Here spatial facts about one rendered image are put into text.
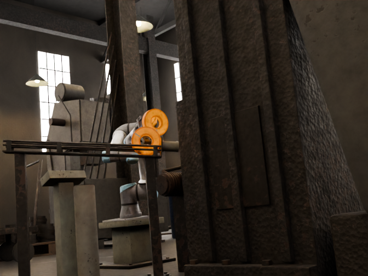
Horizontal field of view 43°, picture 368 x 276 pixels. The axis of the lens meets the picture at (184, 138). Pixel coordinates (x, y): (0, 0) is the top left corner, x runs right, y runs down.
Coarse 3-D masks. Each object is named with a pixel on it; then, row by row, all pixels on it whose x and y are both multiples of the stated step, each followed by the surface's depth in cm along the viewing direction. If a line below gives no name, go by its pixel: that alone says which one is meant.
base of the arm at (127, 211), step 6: (126, 204) 320; (132, 204) 320; (138, 204) 326; (126, 210) 319; (132, 210) 319; (138, 210) 321; (120, 216) 321; (126, 216) 318; (132, 216) 317; (138, 216) 320
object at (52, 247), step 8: (40, 216) 550; (32, 224) 550; (40, 224) 550; (48, 224) 531; (32, 232) 548; (40, 232) 530; (48, 232) 529; (0, 240) 505; (16, 240) 510; (32, 240) 516; (40, 240) 528; (48, 240) 528; (40, 248) 537; (48, 248) 519
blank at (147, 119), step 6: (144, 114) 263; (150, 114) 263; (156, 114) 265; (162, 114) 267; (144, 120) 260; (150, 120) 262; (162, 120) 267; (150, 126) 262; (162, 126) 266; (162, 132) 265
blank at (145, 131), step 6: (144, 126) 252; (138, 132) 251; (144, 132) 251; (150, 132) 252; (156, 132) 252; (132, 138) 250; (138, 138) 250; (156, 138) 251; (138, 144) 249; (156, 144) 251
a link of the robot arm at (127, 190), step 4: (128, 184) 322; (132, 184) 323; (120, 188) 323; (124, 188) 321; (128, 188) 321; (132, 188) 321; (136, 188) 321; (120, 192) 323; (124, 192) 321; (128, 192) 321; (132, 192) 320; (136, 192) 320; (120, 196) 324; (124, 196) 321; (128, 196) 320; (132, 196) 320; (136, 196) 320; (124, 200) 321; (128, 200) 320; (132, 200) 321; (136, 200) 323
